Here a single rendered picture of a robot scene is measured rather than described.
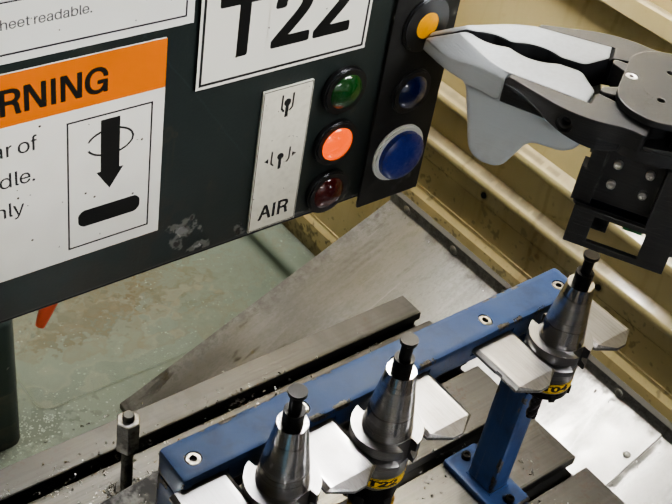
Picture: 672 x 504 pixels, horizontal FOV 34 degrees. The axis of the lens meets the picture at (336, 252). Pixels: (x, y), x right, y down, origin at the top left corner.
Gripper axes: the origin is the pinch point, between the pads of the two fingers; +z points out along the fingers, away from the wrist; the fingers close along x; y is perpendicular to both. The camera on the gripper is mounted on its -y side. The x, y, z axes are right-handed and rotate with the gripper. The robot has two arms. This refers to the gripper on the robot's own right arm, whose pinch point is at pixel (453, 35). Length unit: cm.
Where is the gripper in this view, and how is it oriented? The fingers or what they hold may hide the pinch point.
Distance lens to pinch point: 56.8
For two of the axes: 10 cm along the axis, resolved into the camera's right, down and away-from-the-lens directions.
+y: -1.4, 7.6, 6.3
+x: 3.8, -5.5, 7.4
